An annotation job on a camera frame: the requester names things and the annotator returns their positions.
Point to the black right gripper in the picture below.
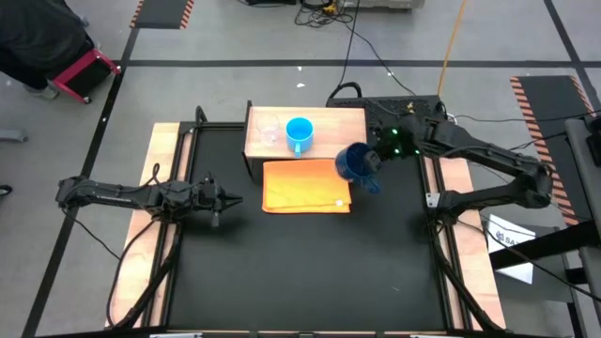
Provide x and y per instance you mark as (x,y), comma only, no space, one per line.
(399,143)

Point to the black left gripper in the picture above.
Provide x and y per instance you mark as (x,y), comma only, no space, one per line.
(204,199)

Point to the dark blue ceramic mug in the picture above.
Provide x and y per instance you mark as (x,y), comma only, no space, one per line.
(349,164)

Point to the light blue plastic mug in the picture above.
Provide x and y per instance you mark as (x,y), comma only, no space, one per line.
(299,131)

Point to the clear plastic cup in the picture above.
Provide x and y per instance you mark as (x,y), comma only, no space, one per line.
(268,127)

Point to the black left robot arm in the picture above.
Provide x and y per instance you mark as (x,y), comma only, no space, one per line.
(117,197)

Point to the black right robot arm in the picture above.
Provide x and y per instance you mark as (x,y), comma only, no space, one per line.
(483,155)

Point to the orange folded cloth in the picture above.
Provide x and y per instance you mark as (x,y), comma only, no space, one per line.
(305,188)

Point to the wooden table side board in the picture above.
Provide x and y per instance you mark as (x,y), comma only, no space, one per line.
(159,145)
(462,244)

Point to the white printed paper sheet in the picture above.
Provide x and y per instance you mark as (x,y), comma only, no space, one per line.
(504,232)

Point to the grey equipment case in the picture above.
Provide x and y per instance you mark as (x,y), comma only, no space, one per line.
(385,4)

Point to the black hazard-striped floor mat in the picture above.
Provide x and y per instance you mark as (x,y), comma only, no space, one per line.
(162,14)
(551,122)

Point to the black desk edge bar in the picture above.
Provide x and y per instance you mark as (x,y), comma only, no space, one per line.
(544,244)

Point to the red framed stool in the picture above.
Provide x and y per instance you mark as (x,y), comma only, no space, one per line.
(80,80)

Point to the grey desk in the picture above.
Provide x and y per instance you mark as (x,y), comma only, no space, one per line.
(584,188)

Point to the grey flat bar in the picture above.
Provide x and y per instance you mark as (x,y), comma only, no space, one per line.
(11,136)

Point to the person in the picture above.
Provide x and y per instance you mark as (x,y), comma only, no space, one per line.
(37,33)

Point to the wooden shelf with black frame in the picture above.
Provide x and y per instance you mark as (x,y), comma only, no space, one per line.
(338,136)

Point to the silver corner bracket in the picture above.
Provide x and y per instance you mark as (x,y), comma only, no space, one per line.
(432,200)

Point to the black metal table frame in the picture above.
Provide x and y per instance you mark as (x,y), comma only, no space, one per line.
(220,126)

